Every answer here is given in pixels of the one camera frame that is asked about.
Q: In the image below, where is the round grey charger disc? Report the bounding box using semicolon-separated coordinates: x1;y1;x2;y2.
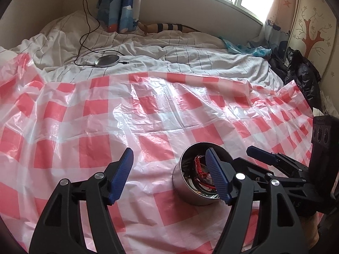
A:
94;55;121;67

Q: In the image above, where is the person's right forearm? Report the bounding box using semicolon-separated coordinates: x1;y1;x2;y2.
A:
298;212;320;245

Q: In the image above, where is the blue plastic bag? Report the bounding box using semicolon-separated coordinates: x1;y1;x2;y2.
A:
222;38;272;57

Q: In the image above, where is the black charging cable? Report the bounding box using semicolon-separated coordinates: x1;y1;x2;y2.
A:
74;0;130;66

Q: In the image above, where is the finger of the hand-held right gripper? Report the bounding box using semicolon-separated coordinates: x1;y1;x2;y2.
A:
233;157;306;189
246;146;311;176

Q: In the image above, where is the striped plush toy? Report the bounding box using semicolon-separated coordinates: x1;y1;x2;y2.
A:
138;22;212;35

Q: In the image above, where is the black puffer jacket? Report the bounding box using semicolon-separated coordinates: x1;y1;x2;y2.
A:
269;47;322;109

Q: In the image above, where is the blue printed curtain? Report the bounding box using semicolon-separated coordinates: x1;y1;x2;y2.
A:
96;0;145;33

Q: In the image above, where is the round metal tin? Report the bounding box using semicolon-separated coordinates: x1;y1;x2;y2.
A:
172;142;233;206

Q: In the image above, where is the crumpled white paper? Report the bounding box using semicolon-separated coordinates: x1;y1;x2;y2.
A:
320;90;335;115

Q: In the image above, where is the white striped duvet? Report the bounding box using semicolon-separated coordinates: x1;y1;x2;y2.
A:
0;11;285;85

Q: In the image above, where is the pink printed curtain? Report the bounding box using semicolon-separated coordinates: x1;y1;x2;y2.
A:
258;0;301;51

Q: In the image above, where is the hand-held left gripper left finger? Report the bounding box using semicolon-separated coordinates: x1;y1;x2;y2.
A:
29;147;134;254

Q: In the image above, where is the red white checked plastic sheet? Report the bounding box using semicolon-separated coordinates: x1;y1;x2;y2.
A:
0;53;322;254

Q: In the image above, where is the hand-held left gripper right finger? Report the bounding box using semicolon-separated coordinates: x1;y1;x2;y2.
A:
205;148;309;254

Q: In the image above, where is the pile of corded beaded bracelets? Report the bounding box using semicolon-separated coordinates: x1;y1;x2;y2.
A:
181;153;221;199

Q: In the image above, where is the cream wardrobe with tree print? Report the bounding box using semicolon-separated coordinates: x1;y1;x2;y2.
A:
287;0;339;127

